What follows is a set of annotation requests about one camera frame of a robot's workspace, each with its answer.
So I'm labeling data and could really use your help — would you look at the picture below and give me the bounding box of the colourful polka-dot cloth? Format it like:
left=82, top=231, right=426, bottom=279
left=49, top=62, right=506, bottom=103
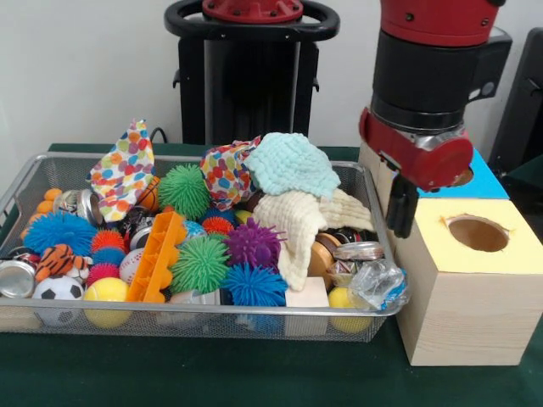
left=199, top=138, right=261, bottom=213
left=89, top=119, right=156, bottom=223

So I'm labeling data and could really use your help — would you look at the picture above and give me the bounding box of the black chair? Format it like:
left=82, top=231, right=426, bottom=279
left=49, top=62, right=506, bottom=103
left=490, top=28, right=543, bottom=209

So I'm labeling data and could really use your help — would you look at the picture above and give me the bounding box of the purple spiky rubber ball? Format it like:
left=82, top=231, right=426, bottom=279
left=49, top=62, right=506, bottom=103
left=225, top=219, right=283, bottom=270

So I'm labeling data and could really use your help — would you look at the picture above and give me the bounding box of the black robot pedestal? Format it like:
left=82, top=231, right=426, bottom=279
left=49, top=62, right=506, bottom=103
left=164, top=0, right=340, bottom=147

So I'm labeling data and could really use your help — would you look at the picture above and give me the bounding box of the clear mesh bin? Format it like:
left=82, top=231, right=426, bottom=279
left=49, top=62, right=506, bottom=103
left=0, top=151, right=402, bottom=342

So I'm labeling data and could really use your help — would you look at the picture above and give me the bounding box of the crushed clear plastic bottle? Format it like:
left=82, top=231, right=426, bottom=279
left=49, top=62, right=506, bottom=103
left=348, top=259, right=411, bottom=313

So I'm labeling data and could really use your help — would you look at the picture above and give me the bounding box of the green spiky rubber ball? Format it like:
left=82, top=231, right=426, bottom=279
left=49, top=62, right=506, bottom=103
left=157, top=164, right=211, bottom=220
left=170, top=236, right=230, bottom=295

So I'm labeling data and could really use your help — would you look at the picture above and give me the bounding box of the mint green muslin cloth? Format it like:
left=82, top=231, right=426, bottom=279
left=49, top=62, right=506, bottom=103
left=244, top=133, right=341, bottom=200

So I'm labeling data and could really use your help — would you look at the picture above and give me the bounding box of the blue spiky rubber ball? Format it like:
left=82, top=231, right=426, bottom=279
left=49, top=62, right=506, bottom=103
left=21, top=210, right=96, bottom=257

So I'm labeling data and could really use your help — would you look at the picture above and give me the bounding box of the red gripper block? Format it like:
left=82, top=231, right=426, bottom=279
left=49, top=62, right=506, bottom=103
left=358, top=107, right=474, bottom=241

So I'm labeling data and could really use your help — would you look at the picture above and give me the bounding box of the pale yellow muslin cloth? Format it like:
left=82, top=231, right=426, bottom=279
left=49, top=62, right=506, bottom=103
left=253, top=188, right=374, bottom=291

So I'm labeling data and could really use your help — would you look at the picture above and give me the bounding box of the yellow smiley ball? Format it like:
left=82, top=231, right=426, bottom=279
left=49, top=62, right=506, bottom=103
left=328, top=287, right=374, bottom=333

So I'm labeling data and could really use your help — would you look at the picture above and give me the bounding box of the wooden box with three holes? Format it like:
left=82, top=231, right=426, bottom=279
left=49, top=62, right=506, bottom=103
left=358, top=140, right=543, bottom=367

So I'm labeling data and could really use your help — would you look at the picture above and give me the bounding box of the black and white soccer ball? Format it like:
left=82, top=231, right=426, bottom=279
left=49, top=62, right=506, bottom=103
left=31, top=276, right=84, bottom=327

